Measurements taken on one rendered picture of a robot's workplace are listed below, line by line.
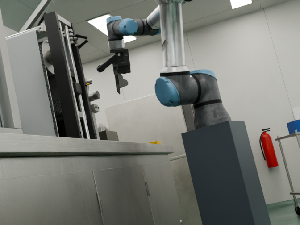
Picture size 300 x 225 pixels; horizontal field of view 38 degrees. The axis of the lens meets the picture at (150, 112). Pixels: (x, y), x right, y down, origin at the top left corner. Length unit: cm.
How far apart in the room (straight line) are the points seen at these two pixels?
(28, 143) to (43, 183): 12
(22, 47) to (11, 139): 98
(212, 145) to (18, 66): 83
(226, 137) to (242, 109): 478
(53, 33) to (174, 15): 45
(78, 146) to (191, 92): 64
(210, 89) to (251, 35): 489
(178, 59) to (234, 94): 481
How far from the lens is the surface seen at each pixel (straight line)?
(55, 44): 166
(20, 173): 94
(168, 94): 161
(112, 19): 205
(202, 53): 659
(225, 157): 163
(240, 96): 642
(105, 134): 210
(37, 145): 96
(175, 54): 164
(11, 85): 107
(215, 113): 169
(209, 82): 172
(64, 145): 107
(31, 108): 176
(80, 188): 117
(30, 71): 178
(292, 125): 489
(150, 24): 200
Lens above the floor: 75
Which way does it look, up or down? 9 degrees up
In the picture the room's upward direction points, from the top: 13 degrees counter-clockwise
